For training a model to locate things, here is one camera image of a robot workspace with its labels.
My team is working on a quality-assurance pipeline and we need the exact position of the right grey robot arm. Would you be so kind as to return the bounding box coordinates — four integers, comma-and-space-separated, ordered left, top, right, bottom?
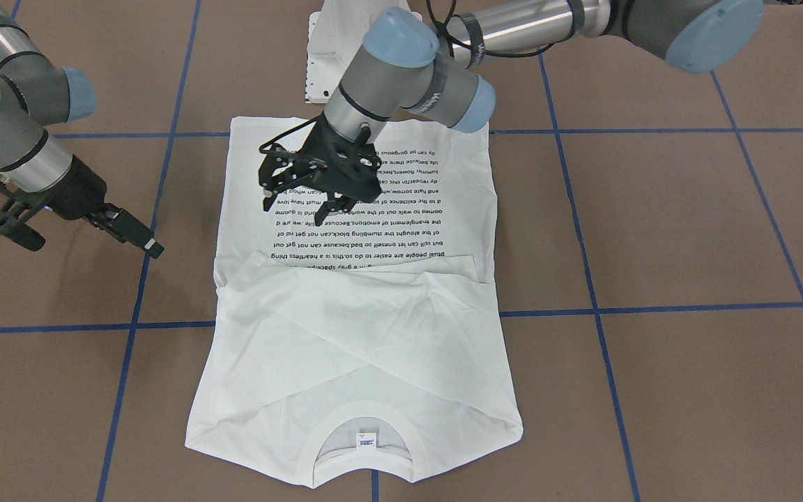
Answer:
0, 6, 164, 258

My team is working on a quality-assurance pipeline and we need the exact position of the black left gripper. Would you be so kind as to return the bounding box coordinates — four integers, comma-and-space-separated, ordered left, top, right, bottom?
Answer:
262, 117, 382, 227

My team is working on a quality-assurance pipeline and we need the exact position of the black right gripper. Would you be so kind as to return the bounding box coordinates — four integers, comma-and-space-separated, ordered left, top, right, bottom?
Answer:
40, 156, 165, 259

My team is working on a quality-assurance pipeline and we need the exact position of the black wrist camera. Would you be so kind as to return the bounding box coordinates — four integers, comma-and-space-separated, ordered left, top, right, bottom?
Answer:
259, 144, 322, 192
0, 197, 45, 252

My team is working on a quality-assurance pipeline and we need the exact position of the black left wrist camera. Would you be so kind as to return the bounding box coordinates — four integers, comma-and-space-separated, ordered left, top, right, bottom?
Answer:
259, 144, 322, 192

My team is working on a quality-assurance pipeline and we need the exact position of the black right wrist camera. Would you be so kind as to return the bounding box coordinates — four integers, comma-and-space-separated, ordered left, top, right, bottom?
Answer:
0, 197, 45, 252

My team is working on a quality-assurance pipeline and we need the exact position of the white robot mounting base plate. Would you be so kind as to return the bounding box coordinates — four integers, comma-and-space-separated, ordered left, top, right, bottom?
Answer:
304, 1, 437, 105

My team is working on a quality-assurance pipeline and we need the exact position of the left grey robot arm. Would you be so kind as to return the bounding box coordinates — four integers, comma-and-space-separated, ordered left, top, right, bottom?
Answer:
258, 1, 764, 225

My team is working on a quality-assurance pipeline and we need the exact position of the white long-sleeve printed shirt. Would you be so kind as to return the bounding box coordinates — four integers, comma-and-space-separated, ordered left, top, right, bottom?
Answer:
185, 116, 523, 488

